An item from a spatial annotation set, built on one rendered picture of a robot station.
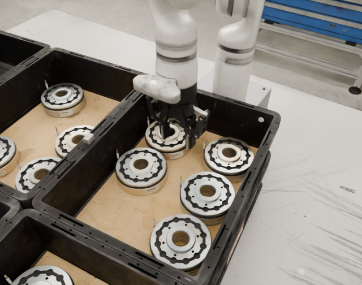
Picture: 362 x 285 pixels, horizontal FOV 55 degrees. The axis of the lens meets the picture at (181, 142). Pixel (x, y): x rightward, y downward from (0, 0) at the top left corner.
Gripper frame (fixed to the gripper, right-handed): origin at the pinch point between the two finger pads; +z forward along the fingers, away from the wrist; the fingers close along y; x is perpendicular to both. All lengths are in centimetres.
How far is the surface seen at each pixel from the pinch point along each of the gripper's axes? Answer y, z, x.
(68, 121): 28.0, 4.5, 5.6
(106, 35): 69, 14, -50
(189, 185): -8.1, 2.5, 7.8
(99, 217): 2.9, 5.7, 21.2
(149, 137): 6.4, 2.1, 1.3
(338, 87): -9, 81, -180
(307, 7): 24, 34, -180
